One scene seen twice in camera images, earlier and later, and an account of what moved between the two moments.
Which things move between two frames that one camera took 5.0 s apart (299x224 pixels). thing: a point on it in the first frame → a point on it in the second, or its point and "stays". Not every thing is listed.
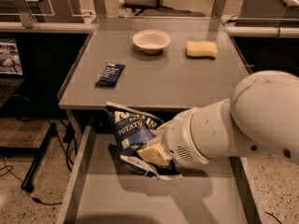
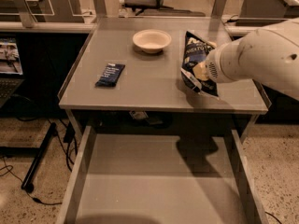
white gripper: (179, 136) → (214, 66)
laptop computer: (11, 75) stays
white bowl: (151, 40) stays
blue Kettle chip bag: (133, 129) → (196, 51)
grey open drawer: (101, 190) stays
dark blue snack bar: (110, 75) stays
